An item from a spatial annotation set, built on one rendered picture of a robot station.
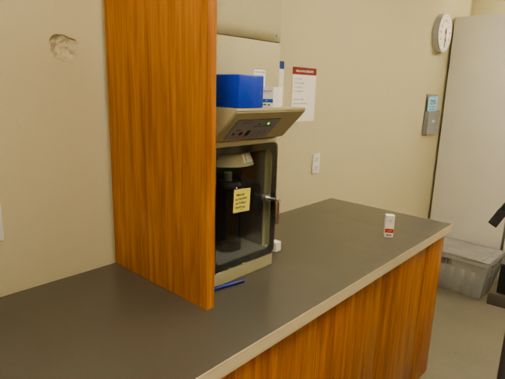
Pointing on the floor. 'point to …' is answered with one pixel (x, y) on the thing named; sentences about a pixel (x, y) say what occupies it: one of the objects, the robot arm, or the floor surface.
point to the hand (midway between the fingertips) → (504, 213)
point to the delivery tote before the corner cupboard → (468, 267)
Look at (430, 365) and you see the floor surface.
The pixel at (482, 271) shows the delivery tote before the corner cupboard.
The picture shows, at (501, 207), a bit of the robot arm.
